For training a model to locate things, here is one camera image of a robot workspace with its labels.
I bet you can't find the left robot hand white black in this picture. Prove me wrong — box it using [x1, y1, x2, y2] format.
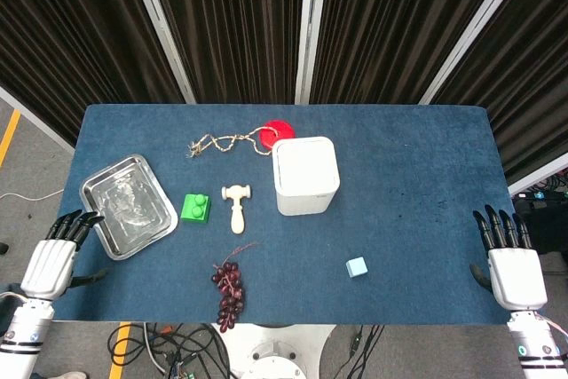
[20, 209, 108, 303]

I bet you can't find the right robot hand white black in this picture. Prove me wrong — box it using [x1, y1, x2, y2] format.
[469, 204, 548, 312]

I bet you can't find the light blue cube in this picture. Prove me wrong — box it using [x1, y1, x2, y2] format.
[345, 257, 369, 279]

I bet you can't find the white lidded bin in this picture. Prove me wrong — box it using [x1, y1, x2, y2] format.
[271, 136, 342, 217]

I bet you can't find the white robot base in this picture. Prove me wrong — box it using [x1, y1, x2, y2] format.
[212, 323, 336, 379]

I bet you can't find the rectangular steel tray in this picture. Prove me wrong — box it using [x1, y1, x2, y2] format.
[78, 153, 179, 262]

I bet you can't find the blue felt table cloth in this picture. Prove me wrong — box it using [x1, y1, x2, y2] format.
[52, 103, 545, 325]

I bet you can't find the green toy building block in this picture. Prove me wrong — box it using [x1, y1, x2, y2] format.
[180, 193, 212, 224]

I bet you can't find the dark purple grape bunch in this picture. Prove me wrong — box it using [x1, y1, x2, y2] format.
[210, 241, 259, 334]

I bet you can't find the small wooden toy hammer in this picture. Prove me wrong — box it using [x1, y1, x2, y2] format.
[221, 184, 253, 235]

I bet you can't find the dark pleated divider panel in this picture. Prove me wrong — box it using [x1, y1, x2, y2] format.
[434, 0, 568, 185]
[310, 0, 516, 106]
[0, 0, 185, 145]
[142, 0, 312, 105]

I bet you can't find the red round disc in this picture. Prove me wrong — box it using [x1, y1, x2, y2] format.
[258, 119, 296, 152]

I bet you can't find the black equipment box with cables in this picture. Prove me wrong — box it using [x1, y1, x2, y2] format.
[512, 190, 568, 265]

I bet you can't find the white floor cable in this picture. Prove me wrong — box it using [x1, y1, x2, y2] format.
[0, 187, 66, 203]

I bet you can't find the black floor cable bundle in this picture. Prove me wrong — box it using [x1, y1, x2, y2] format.
[107, 323, 232, 379]

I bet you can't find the braided twine rope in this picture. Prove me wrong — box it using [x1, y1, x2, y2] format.
[185, 125, 279, 161]

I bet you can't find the white divider frame post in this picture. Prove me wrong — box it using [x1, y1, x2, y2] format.
[295, 0, 330, 105]
[419, 0, 540, 106]
[122, 0, 197, 105]

